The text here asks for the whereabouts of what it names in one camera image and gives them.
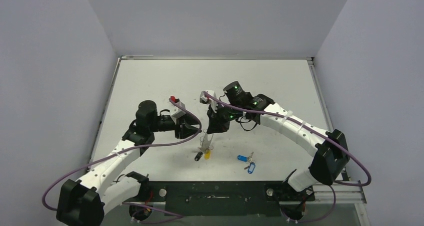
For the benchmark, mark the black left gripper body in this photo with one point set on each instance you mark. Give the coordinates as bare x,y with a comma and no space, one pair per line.
180,127

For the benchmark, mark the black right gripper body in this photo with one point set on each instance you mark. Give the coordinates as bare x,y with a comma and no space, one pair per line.
218,120

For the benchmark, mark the perforated metal key plate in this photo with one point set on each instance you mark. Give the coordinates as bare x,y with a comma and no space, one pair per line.
205,141

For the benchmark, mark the black key tag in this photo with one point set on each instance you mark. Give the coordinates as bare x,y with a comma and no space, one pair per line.
198,156

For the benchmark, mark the yellow key tag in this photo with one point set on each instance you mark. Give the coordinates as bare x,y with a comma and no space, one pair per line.
207,154

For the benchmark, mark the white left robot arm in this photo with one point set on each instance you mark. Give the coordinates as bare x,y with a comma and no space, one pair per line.
86,201

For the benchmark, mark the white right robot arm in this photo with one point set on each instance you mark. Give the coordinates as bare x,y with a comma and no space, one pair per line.
328,149

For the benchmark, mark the solid blue key tag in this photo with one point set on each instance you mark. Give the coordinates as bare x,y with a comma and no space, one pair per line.
242,158

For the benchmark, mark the silver key on blue tag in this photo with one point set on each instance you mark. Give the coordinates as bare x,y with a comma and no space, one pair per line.
250,158

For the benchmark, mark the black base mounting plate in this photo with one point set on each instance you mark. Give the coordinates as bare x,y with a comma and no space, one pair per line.
226,198

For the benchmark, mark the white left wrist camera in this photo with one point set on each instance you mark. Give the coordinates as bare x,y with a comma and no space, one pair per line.
177,109

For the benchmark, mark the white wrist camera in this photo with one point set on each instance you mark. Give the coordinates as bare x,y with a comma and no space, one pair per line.
177,109
205,99

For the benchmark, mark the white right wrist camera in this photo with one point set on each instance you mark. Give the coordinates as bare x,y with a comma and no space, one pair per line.
205,99

